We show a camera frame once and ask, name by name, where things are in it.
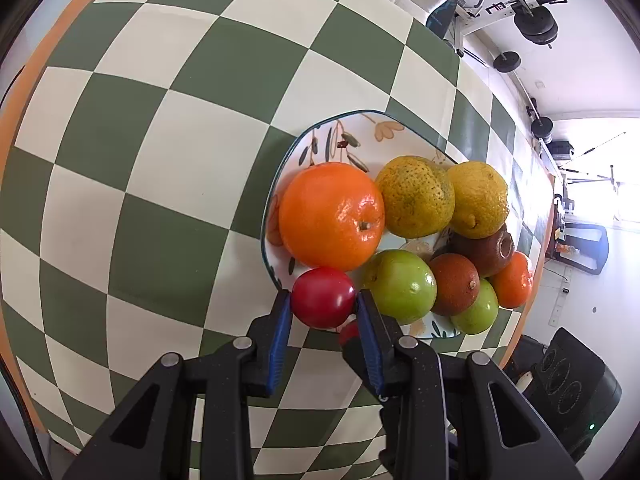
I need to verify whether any large green apple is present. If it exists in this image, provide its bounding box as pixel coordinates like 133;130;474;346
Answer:
360;249;437;325

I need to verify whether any large bright orange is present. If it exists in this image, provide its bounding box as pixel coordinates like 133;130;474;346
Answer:
278;162;385;272

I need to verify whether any yellow citrus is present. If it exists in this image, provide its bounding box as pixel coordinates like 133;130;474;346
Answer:
447;160;509;240

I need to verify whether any small green apple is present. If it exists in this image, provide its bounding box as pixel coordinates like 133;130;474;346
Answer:
450;278;499;335

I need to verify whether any black speaker box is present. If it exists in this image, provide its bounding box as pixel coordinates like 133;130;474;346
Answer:
504;327;622;460

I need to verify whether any red cherry tomato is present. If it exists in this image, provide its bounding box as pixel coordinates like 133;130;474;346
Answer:
338;321;359;348
291;266;356;330

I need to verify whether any black frame chair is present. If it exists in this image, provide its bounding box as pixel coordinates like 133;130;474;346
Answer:
552;221;610;275

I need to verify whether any weight bench rack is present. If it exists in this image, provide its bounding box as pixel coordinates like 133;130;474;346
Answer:
426;0;568;67

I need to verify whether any green checkered tablecloth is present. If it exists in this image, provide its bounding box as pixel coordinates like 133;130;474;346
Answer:
1;0;551;453

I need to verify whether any red brown apple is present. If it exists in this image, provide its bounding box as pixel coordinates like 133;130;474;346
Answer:
448;224;515;278

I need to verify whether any small orange tangerine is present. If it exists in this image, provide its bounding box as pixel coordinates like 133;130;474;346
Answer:
489;252;533;309

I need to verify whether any large yellow orange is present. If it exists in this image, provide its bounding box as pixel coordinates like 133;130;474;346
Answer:
375;155;454;238

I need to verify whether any dark brown round fruit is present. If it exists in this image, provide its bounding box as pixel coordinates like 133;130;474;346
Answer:
428;254;480;316

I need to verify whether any floral ceramic plate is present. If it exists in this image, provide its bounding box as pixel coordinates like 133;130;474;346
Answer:
259;109;534;339

